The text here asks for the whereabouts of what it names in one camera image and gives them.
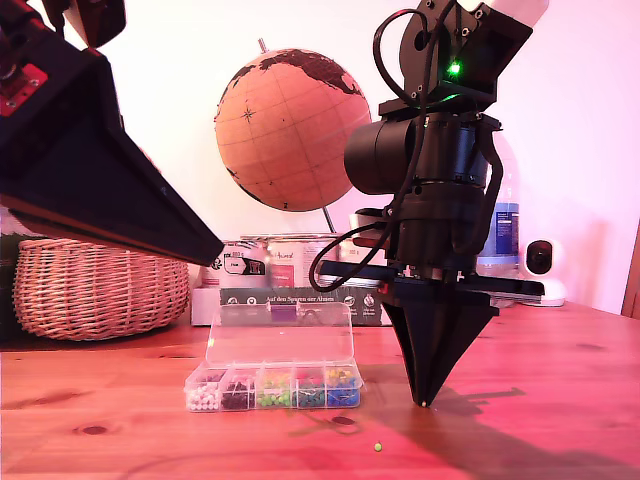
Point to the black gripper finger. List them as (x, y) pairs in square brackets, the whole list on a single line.
[(90, 165)]

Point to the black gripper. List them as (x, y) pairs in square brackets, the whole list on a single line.
[(440, 230)]

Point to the green-headed pin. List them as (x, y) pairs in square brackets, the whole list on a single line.
[(378, 446)]

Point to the white can grey label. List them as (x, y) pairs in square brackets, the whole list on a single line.
[(352, 255)]

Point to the large clear water bottle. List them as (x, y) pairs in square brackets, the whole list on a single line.
[(507, 225)]

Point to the clear plastic pin organizer box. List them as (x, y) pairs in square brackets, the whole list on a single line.
[(280, 335)]

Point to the white can pink label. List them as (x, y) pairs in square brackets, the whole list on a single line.
[(295, 265)]

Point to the dark green bag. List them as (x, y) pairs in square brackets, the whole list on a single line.
[(7, 300)]

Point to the cardboard can tray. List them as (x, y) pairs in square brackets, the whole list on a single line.
[(205, 305)]

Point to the white can black label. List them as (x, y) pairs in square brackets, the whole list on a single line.
[(245, 270)]

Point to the cork globe on metal stand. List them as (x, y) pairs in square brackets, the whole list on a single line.
[(280, 135)]

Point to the brown wooden furniture edge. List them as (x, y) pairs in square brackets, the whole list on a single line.
[(631, 270)]

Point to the small white round camera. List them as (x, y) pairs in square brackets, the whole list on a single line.
[(547, 260)]

